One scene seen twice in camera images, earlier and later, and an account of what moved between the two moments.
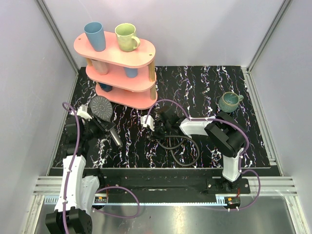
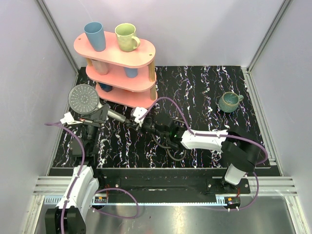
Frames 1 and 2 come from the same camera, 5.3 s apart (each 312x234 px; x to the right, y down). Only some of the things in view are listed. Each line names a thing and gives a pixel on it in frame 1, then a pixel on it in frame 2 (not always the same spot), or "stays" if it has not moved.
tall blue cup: (94, 30) stays
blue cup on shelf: (131, 72) stays
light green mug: (126, 40) stays
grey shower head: (101, 108) → (84, 99)
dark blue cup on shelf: (106, 88) stays
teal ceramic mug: (228, 101) stays
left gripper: (98, 123) → (95, 121)
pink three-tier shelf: (125, 78) stays
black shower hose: (182, 143) → (169, 147)
